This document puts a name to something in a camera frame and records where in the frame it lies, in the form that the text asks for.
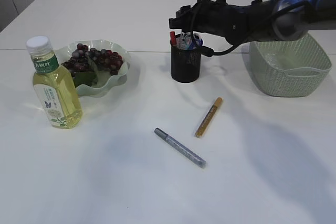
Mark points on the green plastic woven basket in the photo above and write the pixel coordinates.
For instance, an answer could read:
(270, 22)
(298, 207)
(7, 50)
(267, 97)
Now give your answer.
(305, 66)

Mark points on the black mesh pen holder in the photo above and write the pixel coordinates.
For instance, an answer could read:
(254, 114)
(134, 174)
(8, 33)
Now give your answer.
(184, 64)

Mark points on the red glitter pen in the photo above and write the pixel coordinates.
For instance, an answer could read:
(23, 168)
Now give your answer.
(173, 38)

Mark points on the blue safety scissors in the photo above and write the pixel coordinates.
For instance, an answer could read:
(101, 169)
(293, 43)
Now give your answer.
(198, 41)

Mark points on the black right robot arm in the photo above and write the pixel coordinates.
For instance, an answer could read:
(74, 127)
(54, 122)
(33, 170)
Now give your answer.
(274, 20)

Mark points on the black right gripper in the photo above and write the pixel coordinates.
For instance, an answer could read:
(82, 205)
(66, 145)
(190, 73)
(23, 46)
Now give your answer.
(215, 18)

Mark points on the gold glitter pen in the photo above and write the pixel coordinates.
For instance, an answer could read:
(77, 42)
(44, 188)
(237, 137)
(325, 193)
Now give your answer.
(208, 117)

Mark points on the clear plastic sheet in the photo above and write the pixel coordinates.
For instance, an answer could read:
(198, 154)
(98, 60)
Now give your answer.
(275, 60)

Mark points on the green wavy glass plate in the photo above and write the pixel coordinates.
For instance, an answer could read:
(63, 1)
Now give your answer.
(103, 81)

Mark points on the silver glitter pen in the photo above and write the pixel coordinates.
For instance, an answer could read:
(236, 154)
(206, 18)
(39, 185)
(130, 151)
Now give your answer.
(186, 152)

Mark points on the yellow tea bottle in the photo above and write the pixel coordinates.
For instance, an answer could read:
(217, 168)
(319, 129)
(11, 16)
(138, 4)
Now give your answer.
(53, 85)

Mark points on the pink safety scissors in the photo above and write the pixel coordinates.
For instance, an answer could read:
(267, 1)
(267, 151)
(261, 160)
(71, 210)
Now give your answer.
(185, 41)

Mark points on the purple grape bunch with leaf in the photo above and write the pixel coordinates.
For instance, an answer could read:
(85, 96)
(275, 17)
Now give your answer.
(86, 63)

